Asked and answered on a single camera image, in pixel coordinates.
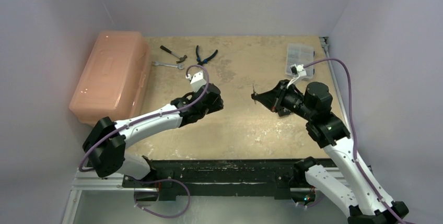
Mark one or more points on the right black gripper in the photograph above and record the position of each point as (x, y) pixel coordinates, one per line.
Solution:
(279, 97)

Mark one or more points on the black-head key pair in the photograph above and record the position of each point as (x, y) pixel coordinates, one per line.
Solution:
(253, 94)

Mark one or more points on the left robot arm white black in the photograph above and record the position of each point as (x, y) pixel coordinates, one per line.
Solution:
(106, 145)

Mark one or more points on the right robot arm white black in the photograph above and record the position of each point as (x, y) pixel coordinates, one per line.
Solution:
(362, 199)

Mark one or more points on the clear plastic screw organizer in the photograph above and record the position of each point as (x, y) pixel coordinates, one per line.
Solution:
(298, 53)

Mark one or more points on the silver open-end wrench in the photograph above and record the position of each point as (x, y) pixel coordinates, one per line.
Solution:
(178, 66)

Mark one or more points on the pink plastic toolbox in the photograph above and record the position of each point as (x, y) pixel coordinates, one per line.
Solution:
(113, 82)

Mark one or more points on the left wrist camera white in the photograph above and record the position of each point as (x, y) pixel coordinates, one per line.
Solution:
(196, 81)

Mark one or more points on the small black-handled hammer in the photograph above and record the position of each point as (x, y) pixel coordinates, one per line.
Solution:
(180, 58)

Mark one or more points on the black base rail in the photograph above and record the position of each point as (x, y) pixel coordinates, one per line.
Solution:
(276, 178)

